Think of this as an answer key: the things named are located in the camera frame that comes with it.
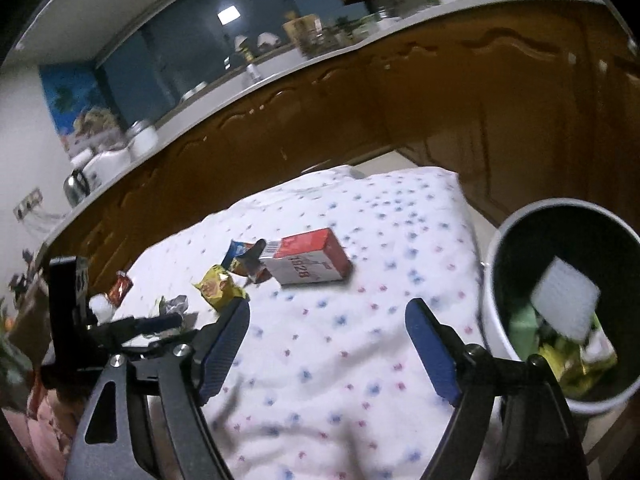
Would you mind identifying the red crushed can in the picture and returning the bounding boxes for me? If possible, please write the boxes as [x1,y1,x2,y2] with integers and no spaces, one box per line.
[106,271,134,306]

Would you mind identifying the white jar with metal lid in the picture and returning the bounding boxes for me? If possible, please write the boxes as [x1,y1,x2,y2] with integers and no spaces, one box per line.
[125,120,160,158]

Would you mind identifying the blue wall poster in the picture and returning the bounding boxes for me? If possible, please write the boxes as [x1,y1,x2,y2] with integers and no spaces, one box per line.
[39,65,123,161]

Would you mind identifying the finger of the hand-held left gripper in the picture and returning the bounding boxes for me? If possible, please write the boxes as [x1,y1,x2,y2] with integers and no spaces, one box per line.
[90,312,184,344]

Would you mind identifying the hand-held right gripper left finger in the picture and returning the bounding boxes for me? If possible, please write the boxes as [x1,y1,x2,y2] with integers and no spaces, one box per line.
[62,300,251,480]

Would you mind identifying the green carton box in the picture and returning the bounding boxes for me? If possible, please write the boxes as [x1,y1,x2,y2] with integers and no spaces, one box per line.
[507,305,544,357]

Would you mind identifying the white round waste bin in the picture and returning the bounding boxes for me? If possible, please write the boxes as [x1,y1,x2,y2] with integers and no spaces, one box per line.
[480,199,640,413]

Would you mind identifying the yellow snack packet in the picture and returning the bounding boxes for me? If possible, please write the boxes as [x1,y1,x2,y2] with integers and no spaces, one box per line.
[194,265,249,313]

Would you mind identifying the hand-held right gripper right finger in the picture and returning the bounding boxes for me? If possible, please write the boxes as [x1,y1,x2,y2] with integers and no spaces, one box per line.
[404,297,591,480]

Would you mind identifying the wooden utensil holder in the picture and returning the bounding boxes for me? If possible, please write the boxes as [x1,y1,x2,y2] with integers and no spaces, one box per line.
[282,15,326,44]

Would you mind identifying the silver crumpled wrapper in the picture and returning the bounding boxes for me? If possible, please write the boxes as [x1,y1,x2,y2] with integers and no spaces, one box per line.
[159,295,199,328]

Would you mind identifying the white floral tablecloth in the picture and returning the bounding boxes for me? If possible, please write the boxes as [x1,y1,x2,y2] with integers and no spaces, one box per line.
[105,164,501,480]

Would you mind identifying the red and white carton box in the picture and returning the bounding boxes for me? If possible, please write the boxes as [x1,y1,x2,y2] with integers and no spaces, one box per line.
[260,227,352,287]

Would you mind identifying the white foam block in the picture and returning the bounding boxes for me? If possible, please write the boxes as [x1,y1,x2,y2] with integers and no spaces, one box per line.
[531,257,602,341]

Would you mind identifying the steel electric kettle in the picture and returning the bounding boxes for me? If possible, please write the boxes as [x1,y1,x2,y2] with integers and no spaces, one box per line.
[62,169,92,207]

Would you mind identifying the wooden lower cabinets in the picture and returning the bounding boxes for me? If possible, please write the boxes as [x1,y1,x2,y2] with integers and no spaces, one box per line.
[37,0,640,301]

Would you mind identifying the dark kitchen window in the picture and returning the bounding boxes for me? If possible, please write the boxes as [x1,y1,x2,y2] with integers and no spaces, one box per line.
[95,0,372,126]

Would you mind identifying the wall power socket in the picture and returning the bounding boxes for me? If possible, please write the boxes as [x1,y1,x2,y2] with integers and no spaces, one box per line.
[14,187,43,221]

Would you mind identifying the white kitchen countertop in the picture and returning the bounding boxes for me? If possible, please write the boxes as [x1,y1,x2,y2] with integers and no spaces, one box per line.
[37,0,616,257]

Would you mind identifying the blue snack packet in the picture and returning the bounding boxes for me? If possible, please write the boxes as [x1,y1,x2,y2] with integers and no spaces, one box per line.
[222,240,266,277]

